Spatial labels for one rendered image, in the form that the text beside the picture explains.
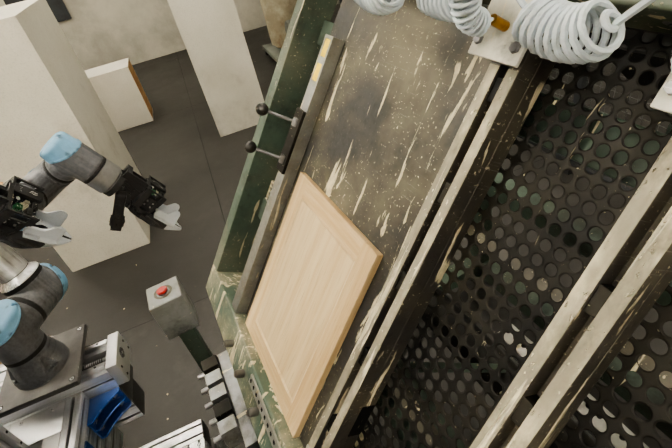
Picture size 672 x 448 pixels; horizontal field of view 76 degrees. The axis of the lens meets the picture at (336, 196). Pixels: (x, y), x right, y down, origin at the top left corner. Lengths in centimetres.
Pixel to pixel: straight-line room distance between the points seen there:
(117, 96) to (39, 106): 280
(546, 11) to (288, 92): 107
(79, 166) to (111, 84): 492
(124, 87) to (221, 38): 176
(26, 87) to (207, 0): 199
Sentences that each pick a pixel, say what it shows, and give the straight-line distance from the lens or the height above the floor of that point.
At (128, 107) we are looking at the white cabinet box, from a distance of 609.
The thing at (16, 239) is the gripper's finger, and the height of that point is 163.
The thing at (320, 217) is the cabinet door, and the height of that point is 131.
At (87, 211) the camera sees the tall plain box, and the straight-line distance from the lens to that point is 362.
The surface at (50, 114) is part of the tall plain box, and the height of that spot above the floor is 118.
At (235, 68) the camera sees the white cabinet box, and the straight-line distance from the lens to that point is 479.
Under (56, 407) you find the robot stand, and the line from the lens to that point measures 162.
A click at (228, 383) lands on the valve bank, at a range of 162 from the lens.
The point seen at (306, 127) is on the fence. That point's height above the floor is 145.
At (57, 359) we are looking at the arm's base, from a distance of 155.
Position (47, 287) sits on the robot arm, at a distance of 154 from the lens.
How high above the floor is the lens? 201
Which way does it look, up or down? 35 degrees down
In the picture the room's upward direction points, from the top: 13 degrees counter-clockwise
